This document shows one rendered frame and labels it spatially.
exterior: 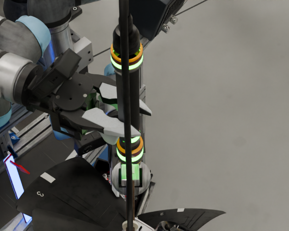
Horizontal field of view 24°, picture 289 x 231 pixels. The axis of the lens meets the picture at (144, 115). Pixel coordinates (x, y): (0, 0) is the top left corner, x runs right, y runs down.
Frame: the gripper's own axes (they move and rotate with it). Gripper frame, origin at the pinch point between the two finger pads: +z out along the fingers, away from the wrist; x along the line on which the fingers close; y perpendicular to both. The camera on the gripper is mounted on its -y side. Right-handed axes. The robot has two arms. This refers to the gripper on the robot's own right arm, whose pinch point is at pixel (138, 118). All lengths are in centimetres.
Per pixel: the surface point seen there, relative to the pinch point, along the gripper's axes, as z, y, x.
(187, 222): 6, 61, -14
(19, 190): -35, 63, -6
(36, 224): -13.7, 23.7, 13.6
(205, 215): 9, 66, -20
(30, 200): -25, 46, 2
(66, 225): -9.8, 27.2, 10.4
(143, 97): -25, 86, -59
